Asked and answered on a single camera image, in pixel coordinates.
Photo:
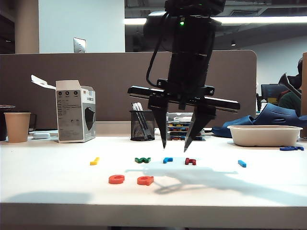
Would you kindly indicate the dark lidded cup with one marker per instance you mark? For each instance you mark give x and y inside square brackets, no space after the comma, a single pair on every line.
[3,119]

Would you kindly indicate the white earbud case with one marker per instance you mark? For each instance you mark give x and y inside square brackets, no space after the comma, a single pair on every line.
[42,135]

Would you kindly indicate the navy blue slipper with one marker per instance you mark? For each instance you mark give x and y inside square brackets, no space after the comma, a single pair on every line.
[239,120]
[275,115]

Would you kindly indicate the computer monitor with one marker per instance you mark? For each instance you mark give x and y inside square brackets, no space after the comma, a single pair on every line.
[271,91]

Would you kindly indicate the person in green shirt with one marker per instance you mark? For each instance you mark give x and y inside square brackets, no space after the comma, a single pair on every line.
[290,98]

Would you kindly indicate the letter magnet tray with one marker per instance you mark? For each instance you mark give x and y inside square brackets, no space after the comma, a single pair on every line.
[176,134]
[176,138]
[177,125]
[177,129]

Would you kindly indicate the white grey mask box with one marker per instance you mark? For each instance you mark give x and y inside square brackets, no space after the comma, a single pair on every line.
[70,115]

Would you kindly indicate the blue letter l magnet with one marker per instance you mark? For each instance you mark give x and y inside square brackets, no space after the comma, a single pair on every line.
[242,164]

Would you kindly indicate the black mesh pen holder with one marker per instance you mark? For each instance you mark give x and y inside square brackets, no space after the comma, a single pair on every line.
[141,127]

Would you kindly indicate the yellow letter j magnet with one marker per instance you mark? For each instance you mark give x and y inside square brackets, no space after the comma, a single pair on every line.
[94,163]

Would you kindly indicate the brown paper cup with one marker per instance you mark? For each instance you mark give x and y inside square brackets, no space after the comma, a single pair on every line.
[17,129]

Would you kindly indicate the orange letter c magnet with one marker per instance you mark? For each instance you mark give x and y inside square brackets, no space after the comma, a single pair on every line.
[112,180]

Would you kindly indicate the brown desk partition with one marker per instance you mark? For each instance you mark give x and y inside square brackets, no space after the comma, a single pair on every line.
[96,83]

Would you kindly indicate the metal wall plate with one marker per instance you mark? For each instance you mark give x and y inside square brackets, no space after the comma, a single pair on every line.
[79,45]

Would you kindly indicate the beige pulp bowl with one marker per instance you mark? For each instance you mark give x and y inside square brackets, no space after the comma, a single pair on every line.
[263,139]

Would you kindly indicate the white black pen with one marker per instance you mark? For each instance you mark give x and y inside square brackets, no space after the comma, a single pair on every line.
[139,107]
[133,107]

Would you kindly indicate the green letter w magnet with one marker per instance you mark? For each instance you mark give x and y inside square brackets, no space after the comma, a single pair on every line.
[140,161]

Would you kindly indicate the ceiling light strip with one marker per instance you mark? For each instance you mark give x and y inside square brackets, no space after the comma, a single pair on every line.
[263,20]

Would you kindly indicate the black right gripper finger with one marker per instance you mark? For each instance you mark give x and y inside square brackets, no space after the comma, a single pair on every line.
[199,124]
[159,119]

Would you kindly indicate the red letter h magnet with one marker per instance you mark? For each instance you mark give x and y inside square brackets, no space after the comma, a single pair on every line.
[187,162]

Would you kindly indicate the brown board panel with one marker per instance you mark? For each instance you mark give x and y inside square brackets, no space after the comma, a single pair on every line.
[304,95]

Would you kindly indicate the dark blue letter magnet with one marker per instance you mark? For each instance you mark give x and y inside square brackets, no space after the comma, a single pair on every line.
[287,149]

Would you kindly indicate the orange letter a magnet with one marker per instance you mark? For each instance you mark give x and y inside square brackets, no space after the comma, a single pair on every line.
[141,181]

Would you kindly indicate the blue letter r magnet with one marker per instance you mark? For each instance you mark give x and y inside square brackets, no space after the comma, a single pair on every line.
[166,161]

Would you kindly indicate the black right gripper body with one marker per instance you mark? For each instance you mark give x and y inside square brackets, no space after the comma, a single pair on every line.
[187,79]

